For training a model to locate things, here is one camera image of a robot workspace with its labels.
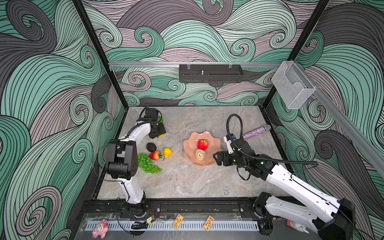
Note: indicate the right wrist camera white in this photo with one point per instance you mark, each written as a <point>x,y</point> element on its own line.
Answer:
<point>228,140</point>

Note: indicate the green fake grape bunch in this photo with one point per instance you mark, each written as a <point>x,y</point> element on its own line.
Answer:
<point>146,164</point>

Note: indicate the red fake strawberry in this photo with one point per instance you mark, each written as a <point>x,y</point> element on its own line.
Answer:
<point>155,156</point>

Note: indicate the pink white plush toy right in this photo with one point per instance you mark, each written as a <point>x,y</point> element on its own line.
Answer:
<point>297,226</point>

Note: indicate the purple glitter tube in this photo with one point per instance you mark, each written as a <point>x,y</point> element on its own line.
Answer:
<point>256,132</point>

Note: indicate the black corner frame post right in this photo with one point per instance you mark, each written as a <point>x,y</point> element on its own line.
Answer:
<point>309,27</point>

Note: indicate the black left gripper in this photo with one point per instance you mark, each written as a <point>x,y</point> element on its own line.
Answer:
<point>162,130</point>

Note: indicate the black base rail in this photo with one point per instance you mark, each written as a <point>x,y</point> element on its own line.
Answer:
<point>168,207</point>

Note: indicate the white slotted cable duct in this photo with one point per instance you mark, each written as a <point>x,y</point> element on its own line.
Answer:
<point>242,226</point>

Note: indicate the small yellow fake pear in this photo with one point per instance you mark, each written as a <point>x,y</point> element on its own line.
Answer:
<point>167,153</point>

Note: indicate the black wall tray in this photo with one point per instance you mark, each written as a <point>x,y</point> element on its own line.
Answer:
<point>213,74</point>

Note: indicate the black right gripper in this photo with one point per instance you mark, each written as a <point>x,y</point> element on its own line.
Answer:
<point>226,155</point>

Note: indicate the yellow tag right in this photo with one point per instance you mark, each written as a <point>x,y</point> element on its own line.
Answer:
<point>208,223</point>

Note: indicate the aluminium rail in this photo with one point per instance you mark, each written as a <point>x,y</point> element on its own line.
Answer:
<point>177,64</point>
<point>330,95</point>

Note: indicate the yellow tag left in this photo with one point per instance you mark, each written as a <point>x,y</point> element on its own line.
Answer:
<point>177,222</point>

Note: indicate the dark fake avocado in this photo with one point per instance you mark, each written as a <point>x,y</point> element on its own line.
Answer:
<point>151,147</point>

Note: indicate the pink plush toy left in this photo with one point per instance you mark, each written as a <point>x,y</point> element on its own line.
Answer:
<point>101,229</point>

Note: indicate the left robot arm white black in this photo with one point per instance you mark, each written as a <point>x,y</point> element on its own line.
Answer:
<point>122,160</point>

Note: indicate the black corner frame post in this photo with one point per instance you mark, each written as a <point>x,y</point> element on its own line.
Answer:
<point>309,27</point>
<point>95,41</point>

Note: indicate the red fake apple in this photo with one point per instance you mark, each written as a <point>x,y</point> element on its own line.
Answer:
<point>202,144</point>

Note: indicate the pink scalloped fruit bowl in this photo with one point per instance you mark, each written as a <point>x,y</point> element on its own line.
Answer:
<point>190,148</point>

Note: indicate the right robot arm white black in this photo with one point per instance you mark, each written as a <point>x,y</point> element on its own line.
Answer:
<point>328,217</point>

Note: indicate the clear acrylic wall box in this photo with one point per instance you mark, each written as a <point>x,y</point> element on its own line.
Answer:
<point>293,84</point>

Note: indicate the black corner frame post left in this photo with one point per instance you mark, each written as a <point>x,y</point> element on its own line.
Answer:
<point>95,41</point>

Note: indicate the yellow tag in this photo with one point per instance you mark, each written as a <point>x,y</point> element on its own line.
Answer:
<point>208,223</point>
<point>177,222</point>

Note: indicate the aluminium right rail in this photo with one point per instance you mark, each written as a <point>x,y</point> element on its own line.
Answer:
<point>330,95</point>

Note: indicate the aluminium back rail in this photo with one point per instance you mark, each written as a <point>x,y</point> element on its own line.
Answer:
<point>177,64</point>

